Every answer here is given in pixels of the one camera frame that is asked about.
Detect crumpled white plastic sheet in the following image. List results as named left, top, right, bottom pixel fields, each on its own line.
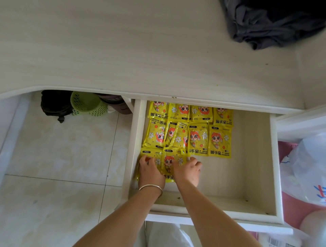
left=254, top=224, right=326, bottom=247

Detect person's white trousers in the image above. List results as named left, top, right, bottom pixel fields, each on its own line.
left=147, top=223, right=194, bottom=247

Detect white blue-printed plastic bag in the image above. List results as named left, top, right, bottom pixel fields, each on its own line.
left=279, top=132, right=326, bottom=207

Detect yellow packets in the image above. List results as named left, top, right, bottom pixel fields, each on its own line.
left=142, top=101, right=234, bottom=159

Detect white drawer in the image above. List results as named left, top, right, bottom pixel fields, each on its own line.
left=116, top=98, right=293, bottom=234

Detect person's right hand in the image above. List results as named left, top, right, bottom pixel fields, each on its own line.
left=173, top=156, right=203, bottom=191

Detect white round container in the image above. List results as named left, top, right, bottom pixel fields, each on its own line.
left=299, top=210, right=326, bottom=240

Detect person's left hand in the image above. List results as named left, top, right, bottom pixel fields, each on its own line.
left=138, top=155, right=166, bottom=190

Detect grey folded garment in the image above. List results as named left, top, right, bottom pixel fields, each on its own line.
left=220, top=0, right=326, bottom=50

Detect black plastic bag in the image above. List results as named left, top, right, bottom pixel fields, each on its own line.
left=40, top=90, right=74, bottom=124

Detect green plastic basket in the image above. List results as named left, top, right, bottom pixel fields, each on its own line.
left=70, top=91, right=109, bottom=117

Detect brown plastic bin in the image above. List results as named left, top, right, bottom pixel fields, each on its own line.
left=96, top=93, right=133, bottom=115

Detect pink bedding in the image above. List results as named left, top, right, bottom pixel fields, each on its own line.
left=277, top=141, right=319, bottom=229

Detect metal bangle bracelet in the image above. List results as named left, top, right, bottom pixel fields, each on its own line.
left=138, top=184, right=163, bottom=198

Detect person's left forearm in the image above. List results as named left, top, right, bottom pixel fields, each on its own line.
left=72, top=187, right=163, bottom=247

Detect person's right forearm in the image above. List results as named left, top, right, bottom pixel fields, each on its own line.
left=177, top=186, right=263, bottom=247

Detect white wardrobe frame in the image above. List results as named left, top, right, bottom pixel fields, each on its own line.
left=275, top=104, right=326, bottom=143

